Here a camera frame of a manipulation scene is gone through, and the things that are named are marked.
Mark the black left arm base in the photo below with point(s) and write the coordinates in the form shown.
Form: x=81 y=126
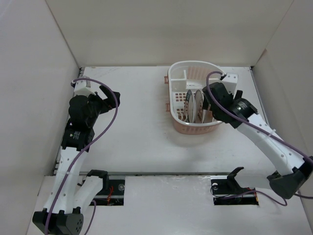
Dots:
x=112 y=192

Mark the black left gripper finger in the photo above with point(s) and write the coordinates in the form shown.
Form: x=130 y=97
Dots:
x=112 y=100
x=105 y=90

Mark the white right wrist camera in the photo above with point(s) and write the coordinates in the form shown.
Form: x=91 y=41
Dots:
x=230 y=81

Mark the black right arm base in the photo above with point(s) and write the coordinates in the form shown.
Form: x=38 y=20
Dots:
x=227 y=192

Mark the orange sunburst white plate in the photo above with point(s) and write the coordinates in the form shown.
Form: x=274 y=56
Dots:
x=207 y=116

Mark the white pink dish rack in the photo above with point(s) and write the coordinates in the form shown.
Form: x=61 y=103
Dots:
x=181 y=77

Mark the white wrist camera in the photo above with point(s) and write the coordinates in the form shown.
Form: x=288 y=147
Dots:
x=230 y=81
x=82 y=87

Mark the green rimmed white plate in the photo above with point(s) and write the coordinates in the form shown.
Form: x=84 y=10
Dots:
x=189 y=107

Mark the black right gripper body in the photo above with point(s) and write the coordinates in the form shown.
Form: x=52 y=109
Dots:
x=238 y=95

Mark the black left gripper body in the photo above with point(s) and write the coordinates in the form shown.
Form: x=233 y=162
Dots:
x=98 y=106

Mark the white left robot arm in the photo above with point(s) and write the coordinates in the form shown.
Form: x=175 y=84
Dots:
x=63 y=212

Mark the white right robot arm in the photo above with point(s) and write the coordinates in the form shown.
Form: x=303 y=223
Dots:
x=292 y=167

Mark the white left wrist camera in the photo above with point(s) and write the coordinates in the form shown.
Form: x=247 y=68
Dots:
x=82 y=87

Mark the red lettered white plate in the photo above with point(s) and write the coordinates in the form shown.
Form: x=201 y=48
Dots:
x=199 y=104

